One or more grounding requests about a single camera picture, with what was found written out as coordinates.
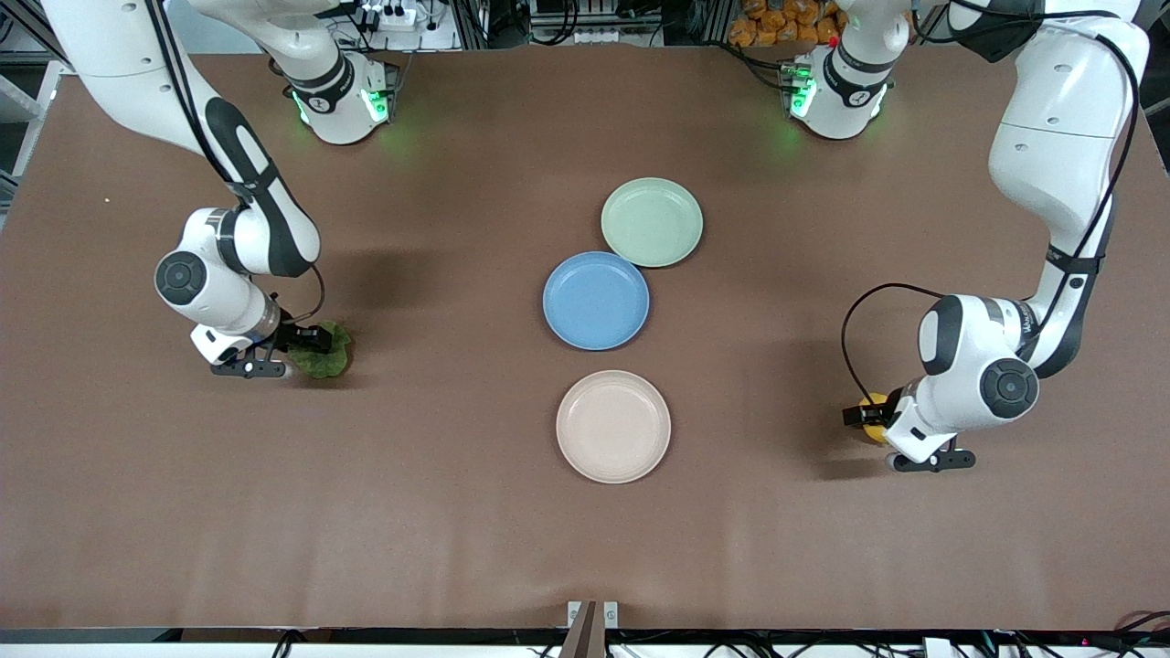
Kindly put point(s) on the yellow lemon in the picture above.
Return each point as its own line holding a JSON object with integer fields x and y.
{"x": 875, "y": 433}

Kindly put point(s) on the green lettuce leaf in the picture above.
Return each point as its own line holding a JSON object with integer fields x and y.
{"x": 327, "y": 364}

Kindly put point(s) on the pale green plate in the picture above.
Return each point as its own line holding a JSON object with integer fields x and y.
{"x": 652, "y": 222}

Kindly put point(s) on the blue plate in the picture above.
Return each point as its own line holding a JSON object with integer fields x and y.
{"x": 596, "y": 302}

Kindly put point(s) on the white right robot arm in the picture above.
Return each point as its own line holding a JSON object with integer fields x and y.
{"x": 119, "y": 64}

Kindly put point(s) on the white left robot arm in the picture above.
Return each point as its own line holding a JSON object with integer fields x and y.
{"x": 1051, "y": 155}

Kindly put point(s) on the white power adapter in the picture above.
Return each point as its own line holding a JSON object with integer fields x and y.
{"x": 939, "y": 648}

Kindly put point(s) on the beige plate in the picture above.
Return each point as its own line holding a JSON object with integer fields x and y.
{"x": 613, "y": 427}

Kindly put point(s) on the white power strip with plugs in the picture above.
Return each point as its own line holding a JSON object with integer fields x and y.
{"x": 393, "y": 14}

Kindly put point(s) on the bag of oranges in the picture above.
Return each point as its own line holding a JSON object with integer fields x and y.
{"x": 777, "y": 23}

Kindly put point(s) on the white multi socket bar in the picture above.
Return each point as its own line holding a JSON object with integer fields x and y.
{"x": 603, "y": 36}

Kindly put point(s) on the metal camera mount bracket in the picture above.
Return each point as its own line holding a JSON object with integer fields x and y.
{"x": 592, "y": 631}

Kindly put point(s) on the aluminium frame profile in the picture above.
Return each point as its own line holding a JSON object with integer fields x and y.
{"x": 23, "y": 37}

